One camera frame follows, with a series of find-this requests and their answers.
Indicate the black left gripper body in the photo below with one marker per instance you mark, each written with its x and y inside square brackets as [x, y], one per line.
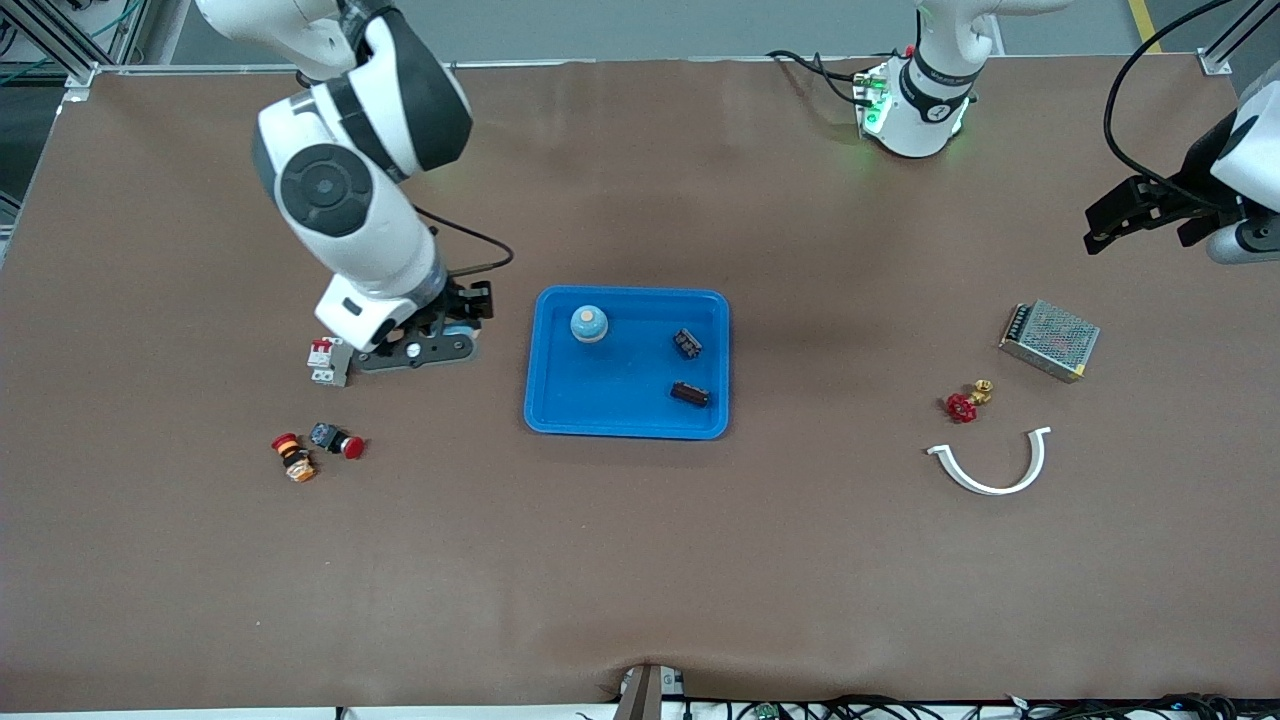
[1192, 182]

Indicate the tall dark electrolytic capacitor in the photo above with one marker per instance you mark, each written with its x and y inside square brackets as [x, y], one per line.
[690, 394]

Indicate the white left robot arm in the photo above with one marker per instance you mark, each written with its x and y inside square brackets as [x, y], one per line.
[920, 110]

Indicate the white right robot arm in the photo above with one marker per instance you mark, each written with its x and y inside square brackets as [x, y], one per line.
[390, 240]

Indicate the blue plastic tray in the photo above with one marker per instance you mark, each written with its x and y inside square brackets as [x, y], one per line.
[625, 400]

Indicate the white circuit breaker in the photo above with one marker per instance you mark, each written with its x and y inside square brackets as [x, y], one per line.
[330, 362]

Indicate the metal mesh power supply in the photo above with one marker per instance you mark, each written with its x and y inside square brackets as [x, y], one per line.
[1050, 340]

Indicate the black push button red cap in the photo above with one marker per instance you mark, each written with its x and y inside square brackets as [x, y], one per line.
[325, 437]

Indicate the red and yellow emergency button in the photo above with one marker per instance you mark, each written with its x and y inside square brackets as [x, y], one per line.
[295, 462]

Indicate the brown table cover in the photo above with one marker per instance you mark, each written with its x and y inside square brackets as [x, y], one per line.
[640, 560]

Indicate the white half-round pipe clamp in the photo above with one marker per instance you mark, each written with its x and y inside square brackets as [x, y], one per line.
[985, 489]

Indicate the aluminium frame post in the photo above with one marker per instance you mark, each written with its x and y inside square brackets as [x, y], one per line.
[1215, 65]

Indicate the grey metal post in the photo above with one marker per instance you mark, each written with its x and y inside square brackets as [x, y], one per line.
[645, 695]

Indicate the aluminium frame rail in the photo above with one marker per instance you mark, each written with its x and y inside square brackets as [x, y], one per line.
[60, 45]

